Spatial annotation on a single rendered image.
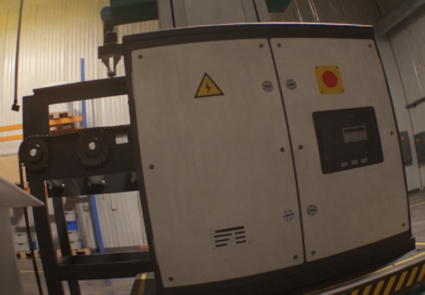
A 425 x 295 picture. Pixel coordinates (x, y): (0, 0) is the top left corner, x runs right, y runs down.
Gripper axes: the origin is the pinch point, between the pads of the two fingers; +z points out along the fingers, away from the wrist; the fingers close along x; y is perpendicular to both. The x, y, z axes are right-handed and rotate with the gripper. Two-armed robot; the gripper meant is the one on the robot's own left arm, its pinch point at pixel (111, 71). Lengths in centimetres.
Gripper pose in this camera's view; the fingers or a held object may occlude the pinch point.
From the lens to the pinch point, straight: 203.2
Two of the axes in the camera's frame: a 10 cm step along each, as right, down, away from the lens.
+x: -9.6, 1.0, -2.5
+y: -2.3, 2.0, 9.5
